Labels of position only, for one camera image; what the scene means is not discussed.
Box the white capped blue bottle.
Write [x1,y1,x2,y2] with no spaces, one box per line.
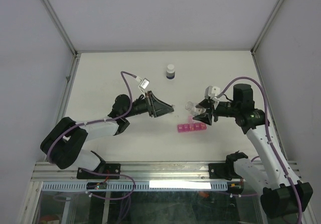
[166,64,176,79]

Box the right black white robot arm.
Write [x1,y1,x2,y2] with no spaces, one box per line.
[193,83,313,219]

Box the aluminium frame post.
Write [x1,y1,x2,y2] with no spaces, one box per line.
[250,0,286,55]
[40,0,78,57]

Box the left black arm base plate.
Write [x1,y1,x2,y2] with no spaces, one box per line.
[76,163,121,180]

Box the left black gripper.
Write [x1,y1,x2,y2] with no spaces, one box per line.
[124,90,174,118]

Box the right aluminium frame post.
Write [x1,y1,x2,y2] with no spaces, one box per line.
[250,0,286,55]

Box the left aluminium frame post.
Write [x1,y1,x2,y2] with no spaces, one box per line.
[40,0,78,57]

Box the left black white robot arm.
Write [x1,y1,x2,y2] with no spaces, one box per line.
[40,91,174,178]

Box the grey slotted cable duct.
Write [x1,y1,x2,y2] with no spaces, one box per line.
[42,181,228,192]

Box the pink pill organizer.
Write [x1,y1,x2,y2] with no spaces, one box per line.
[177,116,207,133]

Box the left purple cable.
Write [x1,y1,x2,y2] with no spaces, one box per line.
[46,70,141,204]

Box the aluminium mounting rail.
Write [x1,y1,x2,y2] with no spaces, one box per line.
[31,161,214,182]

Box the clear pill bottle orange cap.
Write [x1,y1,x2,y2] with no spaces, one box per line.
[185,101,206,116]

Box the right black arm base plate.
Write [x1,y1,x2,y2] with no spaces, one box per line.
[208,163,239,180]

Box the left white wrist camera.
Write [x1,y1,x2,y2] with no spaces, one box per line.
[135,76,150,94]

